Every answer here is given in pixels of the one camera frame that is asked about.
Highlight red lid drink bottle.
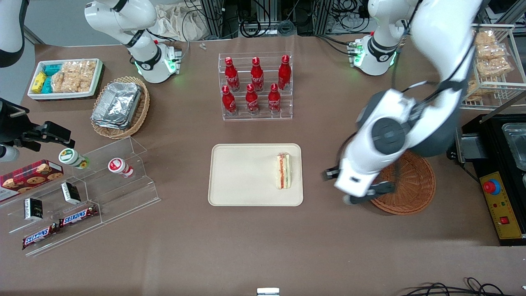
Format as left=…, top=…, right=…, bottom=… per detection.
left=108, top=158, right=134, bottom=178

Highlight red cola bottle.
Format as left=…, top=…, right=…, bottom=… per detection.
left=224, top=57, right=240, bottom=92
left=250, top=57, right=265, bottom=92
left=278, top=55, right=292, bottom=90
left=221, top=85, right=238, bottom=116
left=268, top=83, right=281, bottom=114
left=245, top=83, right=260, bottom=115

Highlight black machine base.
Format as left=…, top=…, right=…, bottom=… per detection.
left=454, top=113, right=526, bottom=246

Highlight light oval wicker basket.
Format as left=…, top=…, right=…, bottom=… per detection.
left=90, top=76, right=150, bottom=140

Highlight brown wicker basket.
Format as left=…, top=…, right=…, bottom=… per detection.
left=370, top=150, right=436, bottom=215

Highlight red cookie box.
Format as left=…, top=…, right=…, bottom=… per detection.
left=0, top=160, right=64, bottom=202

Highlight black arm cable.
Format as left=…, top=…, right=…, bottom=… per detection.
left=390, top=0, right=479, bottom=109

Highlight white rectangular snack tray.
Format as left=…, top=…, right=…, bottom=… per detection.
left=27, top=58, right=103, bottom=100

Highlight snickers bar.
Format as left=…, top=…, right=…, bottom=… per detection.
left=59, top=205, right=99, bottom=228
left=22, top=223, right=59, bottom=250

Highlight yellow emergency stop box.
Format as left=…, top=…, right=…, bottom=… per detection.
left=480, top=171, right=524, bottom=240

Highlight black floor cables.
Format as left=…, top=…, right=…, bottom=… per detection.
left=401, top=277, right=526, bottom=296

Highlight beige cloth bag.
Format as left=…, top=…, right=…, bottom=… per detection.
left=154, top=4, right=210, bottom=42

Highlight clear bag of snacks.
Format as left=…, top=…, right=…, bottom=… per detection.
left=475, top=31, right=497, bottom=46
left=477, top=58, right=512, bottom=78
left=466, top=80, right=483, bottom=101
left=477, top=43, right=507, bottom=60

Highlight aluminium frame with cables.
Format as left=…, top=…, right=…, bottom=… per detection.
left=199, top=0, right=370, bottom=37

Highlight beige plastic tray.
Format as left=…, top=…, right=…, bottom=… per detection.
left=208, top=143, right=304, bottom=206

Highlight large clear cracker bag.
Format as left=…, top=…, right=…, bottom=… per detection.
left=62, top=60, right=97, bottom=93

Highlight clear acrylic step display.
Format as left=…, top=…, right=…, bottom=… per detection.
left=0, top=136, right=161, bottom=257

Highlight green lid drink bottle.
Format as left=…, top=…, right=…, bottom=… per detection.
left=58, top=148, right=90, bottom=169

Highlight small black box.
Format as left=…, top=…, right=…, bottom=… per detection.
left=61, top=182, right=81, bottom=205
left=23, top=198, right=44, bottom=221

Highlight steel pan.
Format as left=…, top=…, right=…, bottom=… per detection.
left=501, top=123, right=526, bottom=171

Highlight white wire rack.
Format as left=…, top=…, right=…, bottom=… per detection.
left=458, top=24, right=515, bottom=111

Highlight stack of foil trays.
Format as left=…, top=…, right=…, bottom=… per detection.
left=91, top=82, right=143, bottom=130

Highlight yellow snack pack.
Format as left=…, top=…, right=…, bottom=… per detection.
left=32, top=72, right=48, bottom=93

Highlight clear acrylic bottle rack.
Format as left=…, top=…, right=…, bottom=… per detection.
left=218, top=52, right=293, bottom=121

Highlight triangular sandwich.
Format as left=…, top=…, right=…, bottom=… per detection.
left=275, top=153, right=292, bottom=190

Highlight small clear cracker bag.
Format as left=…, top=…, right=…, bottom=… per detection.
left=50, top=71, right=68, bottom=93

